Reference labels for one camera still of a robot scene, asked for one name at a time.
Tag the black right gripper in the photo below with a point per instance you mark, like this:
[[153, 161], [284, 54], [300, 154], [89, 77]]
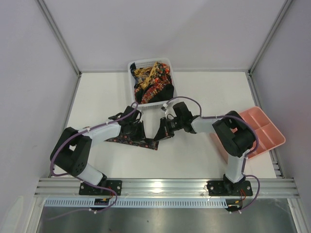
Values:
[[164, 126]]

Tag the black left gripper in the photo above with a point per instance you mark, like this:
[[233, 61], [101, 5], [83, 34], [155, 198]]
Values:
[[139, 129]]

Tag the dark floral paisley tie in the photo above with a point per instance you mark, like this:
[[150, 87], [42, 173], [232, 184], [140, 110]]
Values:
[[126, 141]]

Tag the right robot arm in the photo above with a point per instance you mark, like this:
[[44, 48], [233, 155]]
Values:
[[236, 136]]

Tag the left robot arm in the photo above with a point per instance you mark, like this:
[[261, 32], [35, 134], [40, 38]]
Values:
[[71, 152]]

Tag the black tie in basket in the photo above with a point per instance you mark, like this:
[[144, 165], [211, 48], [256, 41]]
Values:
[[164, 92]]

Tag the red multicolour patterned tie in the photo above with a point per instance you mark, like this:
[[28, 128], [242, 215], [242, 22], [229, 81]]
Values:
[[161, 76]]

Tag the yellow patterned tie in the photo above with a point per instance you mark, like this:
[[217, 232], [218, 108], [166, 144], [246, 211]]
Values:
[[143, 76]]

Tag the pink divided organiser tray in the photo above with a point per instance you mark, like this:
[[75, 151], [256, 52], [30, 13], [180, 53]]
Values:
[[269, 135]]

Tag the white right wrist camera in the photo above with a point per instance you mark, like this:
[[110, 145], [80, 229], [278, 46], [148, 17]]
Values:
[[164, 107]]

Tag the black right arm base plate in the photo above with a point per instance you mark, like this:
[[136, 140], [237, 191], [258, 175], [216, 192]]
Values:
[[227, 188]]

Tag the white slotted cable duct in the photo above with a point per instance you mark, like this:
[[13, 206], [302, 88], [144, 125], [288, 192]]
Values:
[[136, 202]]

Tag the aluminium front rail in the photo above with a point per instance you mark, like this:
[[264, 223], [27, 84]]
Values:
[[166, 188]]

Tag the left aluminium frame post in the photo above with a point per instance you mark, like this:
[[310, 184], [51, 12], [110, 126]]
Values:
[[58, 36]]

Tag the aluminium frame post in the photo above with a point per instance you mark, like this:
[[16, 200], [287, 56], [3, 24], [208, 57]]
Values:
[[58, 36], [268, 39]]

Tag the right aluminium frame post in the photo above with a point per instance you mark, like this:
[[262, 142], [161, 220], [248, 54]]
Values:
[[268, 39]]

